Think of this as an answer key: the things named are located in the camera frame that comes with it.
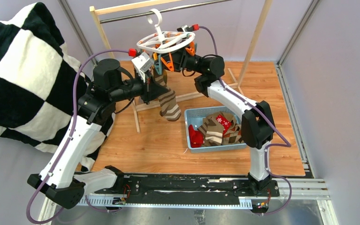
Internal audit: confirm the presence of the light blue plastic basket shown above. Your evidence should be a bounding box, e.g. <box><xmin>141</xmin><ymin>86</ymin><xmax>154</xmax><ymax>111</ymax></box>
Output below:
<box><xmin>184</xmin><ymin>106</ymin><xmax>246</xmax><ymax>153</ymax></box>

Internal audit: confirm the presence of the red patterned sock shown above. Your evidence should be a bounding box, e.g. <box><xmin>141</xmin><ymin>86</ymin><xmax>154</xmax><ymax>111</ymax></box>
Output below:
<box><xmin>216</xmin><ymin>114</ymin><xmax>232</xmax><ymax>132</ymax></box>

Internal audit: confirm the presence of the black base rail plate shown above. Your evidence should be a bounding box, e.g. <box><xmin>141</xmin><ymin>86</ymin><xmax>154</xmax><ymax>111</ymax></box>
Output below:
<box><xmin>97</xmin><ymin>174</ymin><xmax>280</xmax><ymax>206</ymax></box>

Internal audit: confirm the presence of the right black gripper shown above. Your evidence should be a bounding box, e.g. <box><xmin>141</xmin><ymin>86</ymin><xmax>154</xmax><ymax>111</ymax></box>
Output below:
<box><xmin>152</xmin><ymin>40</ymin><xmax>204</xmax><ymax>75</ymax></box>

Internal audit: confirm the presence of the black white checkered blanket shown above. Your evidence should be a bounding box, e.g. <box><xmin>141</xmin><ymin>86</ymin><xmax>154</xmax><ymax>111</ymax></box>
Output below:
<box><xmin>0</xmin><ymin>2</ymin><xmax>117</xmax><ymax>172</ymax></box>

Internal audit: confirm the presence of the brown striped sock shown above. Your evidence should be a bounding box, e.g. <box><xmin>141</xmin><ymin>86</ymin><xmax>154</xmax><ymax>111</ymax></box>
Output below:
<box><xmin>198</xmin><ymin>118</ymin><xmax>223</xmax><ymax>147</ymax></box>
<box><xmin>153</xmin><ymin>70</ymin><xmax>181</xmax><ymax>121</ymax></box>

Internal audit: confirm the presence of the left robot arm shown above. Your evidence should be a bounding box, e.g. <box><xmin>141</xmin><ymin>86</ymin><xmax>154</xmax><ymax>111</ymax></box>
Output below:
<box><xmin>27</xmin><ymin>56</ymin><xmax>167</xmax><ymax>209</ymax></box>

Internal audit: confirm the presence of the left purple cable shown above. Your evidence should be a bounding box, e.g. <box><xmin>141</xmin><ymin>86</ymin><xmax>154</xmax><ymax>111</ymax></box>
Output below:
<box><xmin>26</xmin><ymin>48</ymin><xmax>137</xmax><ymax>225</ymax></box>

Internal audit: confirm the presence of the wooden clothes rack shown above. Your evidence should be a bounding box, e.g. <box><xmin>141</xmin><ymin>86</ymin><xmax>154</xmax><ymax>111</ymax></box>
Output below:
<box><xmin>89</xmin><ymin>0</ymin><xmax>274</xmax><ymax>134</ymax></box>

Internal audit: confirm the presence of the tan brown sock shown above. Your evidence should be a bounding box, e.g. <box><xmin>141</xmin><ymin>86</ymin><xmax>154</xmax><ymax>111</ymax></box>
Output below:
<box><xmin>206</xmin><ymin>112</ymin><xmax>221</xmax><ymax>123</ymax></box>

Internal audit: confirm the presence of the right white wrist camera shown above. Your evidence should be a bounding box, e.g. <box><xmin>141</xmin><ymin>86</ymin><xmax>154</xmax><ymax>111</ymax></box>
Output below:
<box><xmin>177</xmin><ymin>24</ymin><xmax>199</xmax><ymax>32</ymax></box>

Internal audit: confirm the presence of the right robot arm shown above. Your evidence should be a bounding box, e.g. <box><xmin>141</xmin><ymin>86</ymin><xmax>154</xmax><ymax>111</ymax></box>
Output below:
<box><xmin>157</xmin><ymin>48</ymin><xmax>275</xmax><ymax>196</ymax></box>

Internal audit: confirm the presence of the orange clothes peg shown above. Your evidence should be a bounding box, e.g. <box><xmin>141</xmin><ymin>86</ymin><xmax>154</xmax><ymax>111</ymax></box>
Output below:
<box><xmin>185</xmin><ymin>41</ymin><xmax>196</xmax><ymax>56</ymax></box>
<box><xmin>161</xmin><ymin>54</ymin><xmax>175</xmax><ymax>72</ymax></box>

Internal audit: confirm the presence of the teal clothes peg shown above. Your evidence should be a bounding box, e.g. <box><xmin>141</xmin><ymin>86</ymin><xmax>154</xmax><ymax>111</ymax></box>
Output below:
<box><xmin>154</xmin><ymin>55</ymin><xmax>163</xmax><ymax>75</ymax></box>

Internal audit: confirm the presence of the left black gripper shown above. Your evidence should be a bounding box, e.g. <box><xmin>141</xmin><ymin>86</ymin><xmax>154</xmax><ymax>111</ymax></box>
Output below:
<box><xmin>110</xmin><ymin>69</ymin><xmax>169</xmax><ymax>105</ymax></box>

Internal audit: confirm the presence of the white round clip hanger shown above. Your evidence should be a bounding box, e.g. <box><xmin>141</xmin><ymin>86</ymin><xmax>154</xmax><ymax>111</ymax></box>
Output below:
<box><xmin>137</xmin><ymin>8</ymin><xmax>195</xmax><ymax>54</ymax></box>

